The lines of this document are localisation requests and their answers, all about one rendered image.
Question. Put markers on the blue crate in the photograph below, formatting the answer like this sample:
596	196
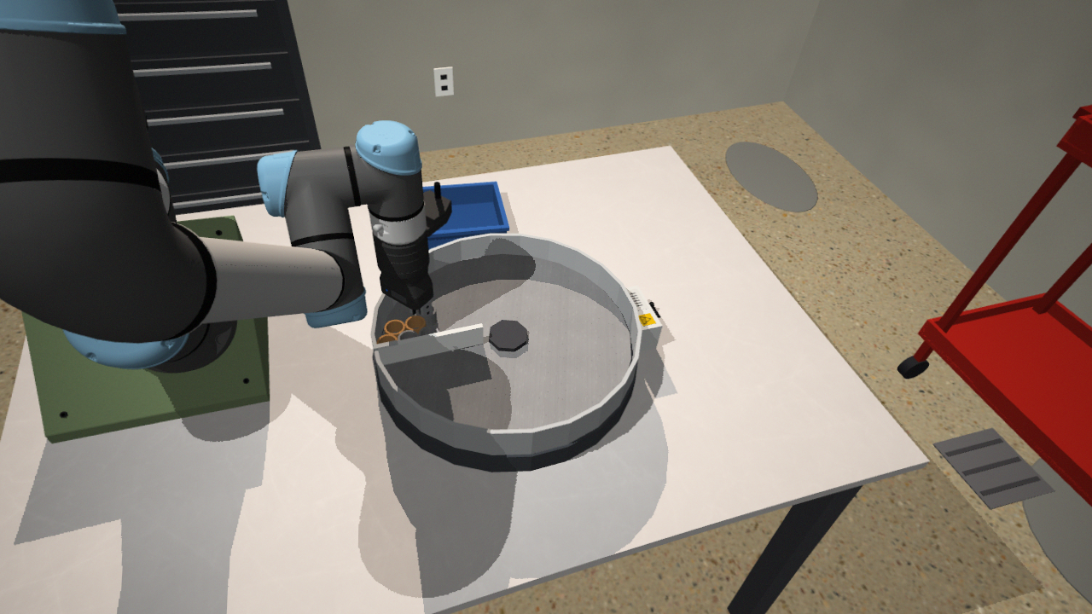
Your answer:
477	209

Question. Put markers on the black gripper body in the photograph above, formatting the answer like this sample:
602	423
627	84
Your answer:
401	250

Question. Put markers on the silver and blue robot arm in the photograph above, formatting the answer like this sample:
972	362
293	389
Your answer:
85	249

